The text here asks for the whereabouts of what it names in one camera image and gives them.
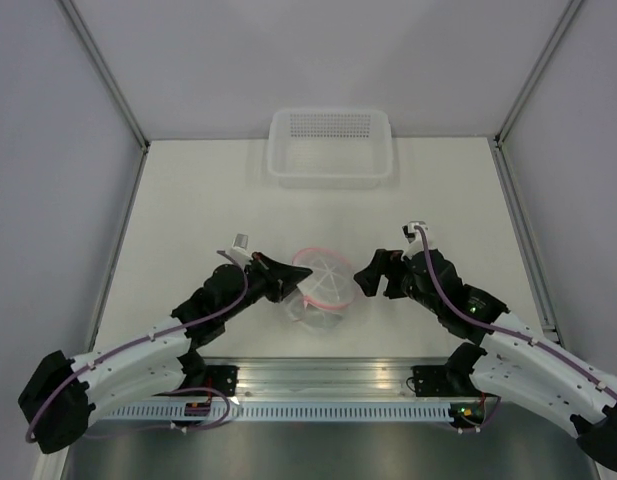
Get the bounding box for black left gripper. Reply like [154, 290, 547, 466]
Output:
[221, 252, 312, 321]

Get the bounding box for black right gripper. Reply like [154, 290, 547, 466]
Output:
[353, 248, 442, 315]

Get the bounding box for white mesh laundry bag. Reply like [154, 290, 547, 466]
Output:
[283, 247, 358, 334]

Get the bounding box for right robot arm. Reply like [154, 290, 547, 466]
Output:
[354, 249, 617, 472]

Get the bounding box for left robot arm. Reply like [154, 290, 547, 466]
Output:
[18, 252, 312, 454]

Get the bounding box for white perforated plastic basket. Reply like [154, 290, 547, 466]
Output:
[266, 107, 394, 190]

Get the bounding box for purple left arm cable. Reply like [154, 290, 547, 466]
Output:
[25, 248, 249, 446]

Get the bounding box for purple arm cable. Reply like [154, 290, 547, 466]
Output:
[25, 248, 249, 446]
[417, 224, 617, 401]

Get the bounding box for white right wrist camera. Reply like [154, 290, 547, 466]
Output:
[402, 221, 435, 258]

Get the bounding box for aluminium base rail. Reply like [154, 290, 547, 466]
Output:
[87, 355, 604, 401]

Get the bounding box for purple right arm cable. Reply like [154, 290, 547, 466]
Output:
[417, 224, 617, 401]

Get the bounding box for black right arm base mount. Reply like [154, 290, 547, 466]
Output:
[411, 365, 472, 398]

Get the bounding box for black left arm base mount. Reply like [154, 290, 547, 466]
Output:
[182, 365, 239, 397]

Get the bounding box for white slotted cable duct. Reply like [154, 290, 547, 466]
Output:
[105, 399, 453, 423]

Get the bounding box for left aluminium frame post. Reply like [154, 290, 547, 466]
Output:
[56, 0, 150, 153]

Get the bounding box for aluminium frame post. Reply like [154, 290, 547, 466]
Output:
[492, 0, 586, 149]
[56, 0, 150, 153]

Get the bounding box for right aluminium frame post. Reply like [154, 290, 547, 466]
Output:
[492, 0, 586, 149]

